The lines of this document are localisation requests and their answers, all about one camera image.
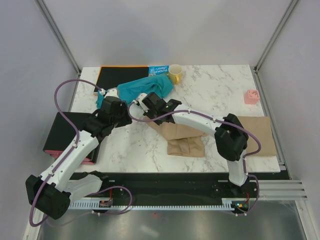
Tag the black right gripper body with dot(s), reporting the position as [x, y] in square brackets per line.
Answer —
[150, 115]

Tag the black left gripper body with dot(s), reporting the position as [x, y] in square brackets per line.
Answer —
[123, 118]

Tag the teal t shirt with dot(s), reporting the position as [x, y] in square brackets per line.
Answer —
[160, 84]

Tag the beige t shirt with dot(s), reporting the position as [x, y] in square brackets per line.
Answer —
[182, 140]

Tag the black drawer organiser with pink fronts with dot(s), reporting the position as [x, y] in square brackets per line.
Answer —
[62, 133]

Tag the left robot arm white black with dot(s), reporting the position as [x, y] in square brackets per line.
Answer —
[52, 191]

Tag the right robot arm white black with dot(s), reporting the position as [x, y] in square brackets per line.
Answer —
[231, 141]

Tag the black orange-edged notebook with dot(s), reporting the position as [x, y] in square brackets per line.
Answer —
[111, 76]

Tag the blue treehouse book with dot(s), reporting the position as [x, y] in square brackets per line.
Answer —
[158, 70]

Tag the yellow mug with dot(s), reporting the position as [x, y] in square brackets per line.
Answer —
[175, 73]

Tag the pink cube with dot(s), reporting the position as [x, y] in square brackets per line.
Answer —
[251, 97]

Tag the folded tan t shirt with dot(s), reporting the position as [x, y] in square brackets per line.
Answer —
[260, 127]

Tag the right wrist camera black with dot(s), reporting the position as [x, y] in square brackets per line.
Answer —
[151, 100]

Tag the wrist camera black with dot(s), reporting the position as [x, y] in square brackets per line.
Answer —
[111, 104]
[151, 100]

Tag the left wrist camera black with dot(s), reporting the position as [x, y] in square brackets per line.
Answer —
[111, 104]

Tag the black base rail with cable tray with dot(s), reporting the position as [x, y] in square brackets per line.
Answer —
[169, 191]

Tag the aluminium frame rail left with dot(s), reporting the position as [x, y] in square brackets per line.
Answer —
[58, 35]

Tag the aluminium frame rail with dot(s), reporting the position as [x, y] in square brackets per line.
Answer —
[276, 33]
[58, 35]

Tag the aluminium frame rail right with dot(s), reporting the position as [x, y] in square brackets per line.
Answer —
[276, 33]

